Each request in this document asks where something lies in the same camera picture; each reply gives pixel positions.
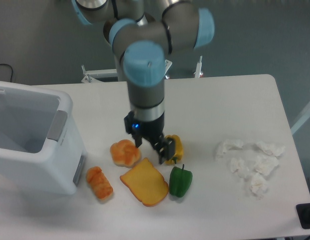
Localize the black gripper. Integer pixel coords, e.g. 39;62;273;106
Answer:
124;111;175;165

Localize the orange croissant bread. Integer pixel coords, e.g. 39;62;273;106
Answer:
86;166;113;201

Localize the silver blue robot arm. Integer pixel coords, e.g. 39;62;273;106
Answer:
73;0;215;163

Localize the round knotted bread roll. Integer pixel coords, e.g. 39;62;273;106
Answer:
110;139;141;168

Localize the square toast bread slice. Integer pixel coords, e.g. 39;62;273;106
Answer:
120;158;169;207

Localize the white trash can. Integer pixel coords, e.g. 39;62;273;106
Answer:
0;81;87;195

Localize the yellow bell pepper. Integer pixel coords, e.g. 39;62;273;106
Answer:
165;134;184;165

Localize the green bell pepper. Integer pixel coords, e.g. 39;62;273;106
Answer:
169;164;193;198

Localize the crumpled white tissue top left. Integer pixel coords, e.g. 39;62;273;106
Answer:
215;139;244;160

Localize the crumpled white tissue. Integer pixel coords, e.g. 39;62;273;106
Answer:
230;158;249;179
215;139;244;160
254;155;279;177
249;172;268;200
255;141;286;158

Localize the crumpled white tissue middle left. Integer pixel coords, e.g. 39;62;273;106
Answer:
230;158;249;179

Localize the crumpled white tissue middle right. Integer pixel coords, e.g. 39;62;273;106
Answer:
254;155;279;177

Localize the crumpled white tissue bottom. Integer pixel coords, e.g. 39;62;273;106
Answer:
249;172;268;200

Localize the crumpled white tissue top right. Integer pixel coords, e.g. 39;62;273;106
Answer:
255;141;286;158

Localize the black device at edge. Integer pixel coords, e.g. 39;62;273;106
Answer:
296;203;310;230

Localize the white frame at right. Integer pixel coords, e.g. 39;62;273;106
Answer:
290;101;310;135

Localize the black floor cable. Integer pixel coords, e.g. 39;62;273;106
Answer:
0;63;14;80

